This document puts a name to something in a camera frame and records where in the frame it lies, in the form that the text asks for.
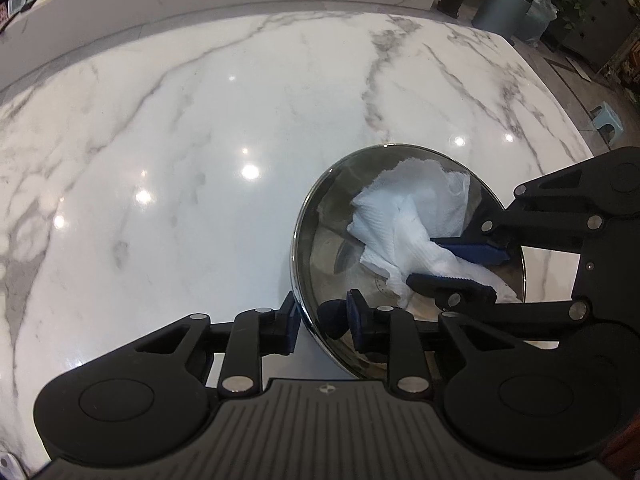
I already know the grey trash can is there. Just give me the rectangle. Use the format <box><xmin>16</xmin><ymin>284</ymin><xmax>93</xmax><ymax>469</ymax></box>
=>
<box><xmin>472</xmin><ymin>0</ymin><xmax>538</xmax><ymax>43</ymax></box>

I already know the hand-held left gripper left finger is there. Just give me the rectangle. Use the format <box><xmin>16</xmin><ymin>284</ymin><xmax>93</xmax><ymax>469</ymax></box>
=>
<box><xmin>132</xmin><ymin>291</ymin><xmax>303</xmax><ymax>396</ymax></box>

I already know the clear plastic bag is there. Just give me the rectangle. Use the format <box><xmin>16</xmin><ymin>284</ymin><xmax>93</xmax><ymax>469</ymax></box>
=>
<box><xmin>525</xmin><ymin>0</ymin><xmax>558</xmax><ymax>46</ymax></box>

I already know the steel bowl with blue outside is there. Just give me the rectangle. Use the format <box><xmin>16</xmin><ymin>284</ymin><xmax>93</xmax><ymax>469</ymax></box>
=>
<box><xmin>290</xmin><ymin>144</ymin><xmax>526</xmax><ymax>381</ymax></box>

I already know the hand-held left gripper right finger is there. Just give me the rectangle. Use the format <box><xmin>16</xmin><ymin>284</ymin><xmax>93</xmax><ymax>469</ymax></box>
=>
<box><xmin>345</xmin><ymin>289</ymin><xmax>521</xmax><ymax>397</ymax></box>

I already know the white paper towel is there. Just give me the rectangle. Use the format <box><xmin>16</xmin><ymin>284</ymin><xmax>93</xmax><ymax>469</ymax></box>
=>
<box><xmin>347</xmin><ymin>157</ymin><xmax>521</xmax><ymax>308</ymax></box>

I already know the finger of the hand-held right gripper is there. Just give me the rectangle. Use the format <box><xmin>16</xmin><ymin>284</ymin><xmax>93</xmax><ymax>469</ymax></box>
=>
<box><xmin>406</xmin><ymin>272</ymin><xmax>593</xmax><ymax>327</ymax></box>
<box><xmin>430</xmin><ymin>152</ymin><xmax>608</xmax><ymax>267</ymax></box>

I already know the dark cabinet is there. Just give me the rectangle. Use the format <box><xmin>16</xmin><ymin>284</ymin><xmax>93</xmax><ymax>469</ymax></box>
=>
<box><xmin>562</xmin><ymin>0</ymin><xmax>636</xmax><ymax>73</ymax></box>

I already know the small blue stool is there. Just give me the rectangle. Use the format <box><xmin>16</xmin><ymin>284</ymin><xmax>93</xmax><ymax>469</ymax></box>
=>
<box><xmin>590</xmin><ymin>102</ymin><xmax>623</xmax><ymax>146</ymax></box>

